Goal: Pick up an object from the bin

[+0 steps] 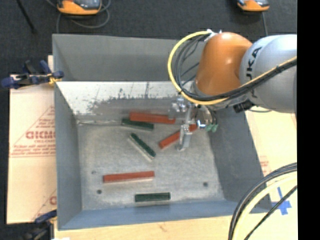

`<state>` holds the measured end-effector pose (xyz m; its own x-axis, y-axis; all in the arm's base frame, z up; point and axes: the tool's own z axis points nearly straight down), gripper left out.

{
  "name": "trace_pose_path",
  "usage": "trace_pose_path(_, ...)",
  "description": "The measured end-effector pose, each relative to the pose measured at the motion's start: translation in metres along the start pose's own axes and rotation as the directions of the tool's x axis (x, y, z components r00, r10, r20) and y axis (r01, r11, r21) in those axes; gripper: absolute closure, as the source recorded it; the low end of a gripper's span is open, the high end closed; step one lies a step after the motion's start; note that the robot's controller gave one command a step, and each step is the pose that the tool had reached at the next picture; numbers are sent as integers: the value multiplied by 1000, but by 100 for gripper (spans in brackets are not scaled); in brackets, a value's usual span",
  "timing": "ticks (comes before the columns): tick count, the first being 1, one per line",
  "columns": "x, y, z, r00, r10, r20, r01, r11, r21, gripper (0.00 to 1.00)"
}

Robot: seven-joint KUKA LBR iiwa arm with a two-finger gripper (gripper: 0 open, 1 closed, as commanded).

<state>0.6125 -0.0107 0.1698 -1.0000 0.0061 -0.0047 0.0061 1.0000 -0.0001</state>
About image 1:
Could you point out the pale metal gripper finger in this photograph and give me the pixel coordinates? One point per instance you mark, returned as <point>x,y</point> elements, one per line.
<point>178,107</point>
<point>184,139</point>

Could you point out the brown cardboard board, red print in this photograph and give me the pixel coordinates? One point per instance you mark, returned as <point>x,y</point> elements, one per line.
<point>30,159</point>

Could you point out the red-brown flat block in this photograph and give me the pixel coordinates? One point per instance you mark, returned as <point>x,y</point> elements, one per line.
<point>128,177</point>
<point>150,118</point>
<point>170,140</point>

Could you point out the dark green flat block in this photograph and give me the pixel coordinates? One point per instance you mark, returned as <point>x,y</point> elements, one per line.
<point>137,124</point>
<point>142,146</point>
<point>152,198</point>

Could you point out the grey metal bin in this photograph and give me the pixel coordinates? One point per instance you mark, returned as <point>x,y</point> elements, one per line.
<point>112,149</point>

